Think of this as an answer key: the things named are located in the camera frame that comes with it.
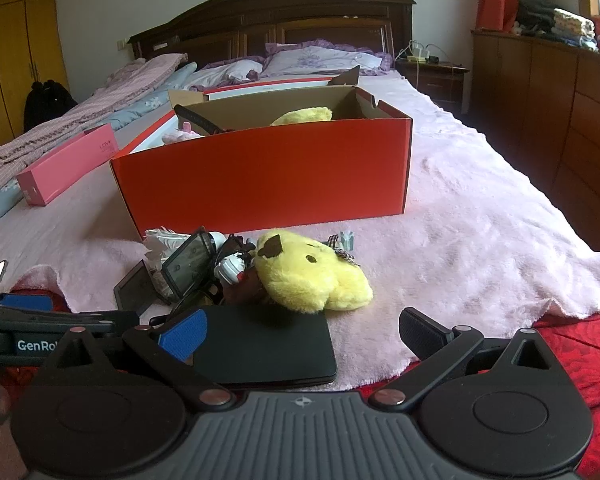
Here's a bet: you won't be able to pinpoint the yellow wardrobe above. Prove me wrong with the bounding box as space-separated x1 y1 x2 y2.
0 0 71 156

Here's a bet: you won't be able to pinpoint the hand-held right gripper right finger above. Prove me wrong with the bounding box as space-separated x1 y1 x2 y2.
370 307 553 407

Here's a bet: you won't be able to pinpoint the white purple-edged pillow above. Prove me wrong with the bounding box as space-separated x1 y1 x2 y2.
187 57 266 92

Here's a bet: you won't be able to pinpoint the black white robot figure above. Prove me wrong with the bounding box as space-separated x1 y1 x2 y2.
214 234 258 287

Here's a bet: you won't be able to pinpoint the wooden dresser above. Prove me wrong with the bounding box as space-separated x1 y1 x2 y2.
470 30 600 271

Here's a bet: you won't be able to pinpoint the wooden nightstand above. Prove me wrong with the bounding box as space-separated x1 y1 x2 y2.
395 57 471 113

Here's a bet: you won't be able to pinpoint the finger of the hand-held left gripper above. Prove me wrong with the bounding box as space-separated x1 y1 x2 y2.
0 293 53 312
0 309 141 342

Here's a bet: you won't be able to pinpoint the red bedspread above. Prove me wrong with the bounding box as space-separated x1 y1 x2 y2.
0 285 600 480

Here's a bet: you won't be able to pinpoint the black case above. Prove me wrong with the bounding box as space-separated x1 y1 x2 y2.
180 305 338 388

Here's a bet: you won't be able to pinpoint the pink checked quilt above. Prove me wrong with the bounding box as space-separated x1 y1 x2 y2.
0 52 188 206

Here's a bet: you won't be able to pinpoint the black framed goggles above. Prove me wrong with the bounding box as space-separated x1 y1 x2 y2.
113 227 217 313

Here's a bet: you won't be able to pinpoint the dark wooden headboard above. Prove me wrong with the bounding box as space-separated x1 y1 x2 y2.
129 0 417 68

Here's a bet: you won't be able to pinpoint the pink long box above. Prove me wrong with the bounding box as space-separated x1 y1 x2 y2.
16 124 117 207

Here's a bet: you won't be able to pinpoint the red cardboard shoe box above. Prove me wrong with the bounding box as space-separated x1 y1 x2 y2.
110 85 414 241

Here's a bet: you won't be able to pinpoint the pink white soft toy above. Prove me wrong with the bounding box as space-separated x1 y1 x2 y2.
162 127 202 145

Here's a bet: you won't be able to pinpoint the black bag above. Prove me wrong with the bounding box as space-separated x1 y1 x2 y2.
24 80 78 133

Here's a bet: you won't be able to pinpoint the lavender frilled pillow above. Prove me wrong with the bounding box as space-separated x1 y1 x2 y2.
265 40 393 78

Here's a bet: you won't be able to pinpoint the pink fluffy blanket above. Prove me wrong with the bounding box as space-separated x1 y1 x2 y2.
0 67 600 396

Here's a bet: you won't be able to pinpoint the pile of folded clothes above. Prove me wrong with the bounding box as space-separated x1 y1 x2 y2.
512 0 600 52

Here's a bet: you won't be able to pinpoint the red white shoe box lid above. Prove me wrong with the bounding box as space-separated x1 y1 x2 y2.
114 66 361 158

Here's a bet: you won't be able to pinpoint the white feather shuttlecock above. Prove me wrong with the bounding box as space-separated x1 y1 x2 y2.
143 227 191 292

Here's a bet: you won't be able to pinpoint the light blue floral sheet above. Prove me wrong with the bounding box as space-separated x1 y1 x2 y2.
0 62 198 236

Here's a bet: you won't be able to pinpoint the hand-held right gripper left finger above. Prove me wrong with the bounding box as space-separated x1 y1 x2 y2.
42 309 235 408

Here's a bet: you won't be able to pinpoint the white power strip with cables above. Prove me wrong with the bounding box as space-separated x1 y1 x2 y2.
397 40 451 66

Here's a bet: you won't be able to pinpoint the yellow plush toy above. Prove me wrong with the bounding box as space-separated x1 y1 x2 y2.
270 106 335 127

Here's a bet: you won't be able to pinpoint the yellow plush toy plaid bow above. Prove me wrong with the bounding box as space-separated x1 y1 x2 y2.
255 230 373 313

